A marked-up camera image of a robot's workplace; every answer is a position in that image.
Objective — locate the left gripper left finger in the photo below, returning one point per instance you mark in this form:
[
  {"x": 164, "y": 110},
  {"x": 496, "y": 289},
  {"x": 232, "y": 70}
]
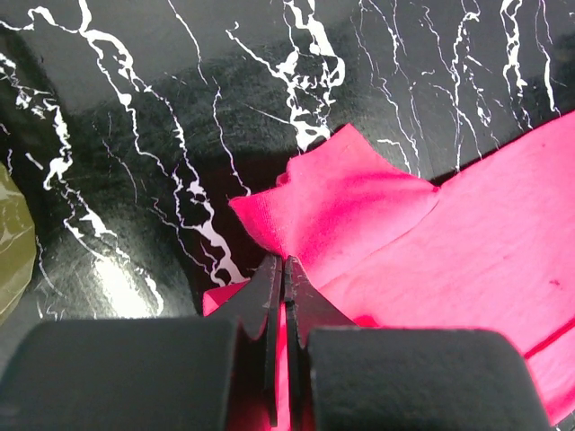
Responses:
[{"x": 255, "y": 308}]

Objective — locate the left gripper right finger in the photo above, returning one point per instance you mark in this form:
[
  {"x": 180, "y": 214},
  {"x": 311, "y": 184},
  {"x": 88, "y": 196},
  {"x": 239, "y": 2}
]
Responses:
[{"x": 306, "y": 310}]

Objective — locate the magenta t shirt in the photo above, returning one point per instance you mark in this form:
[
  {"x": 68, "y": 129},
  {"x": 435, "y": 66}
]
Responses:
[{"x": 491, "y": 248}]

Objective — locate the olive green plastic bin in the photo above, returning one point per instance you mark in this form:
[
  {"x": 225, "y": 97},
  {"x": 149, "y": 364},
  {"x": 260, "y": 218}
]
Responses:
[{"x": 18, "y": 244}]

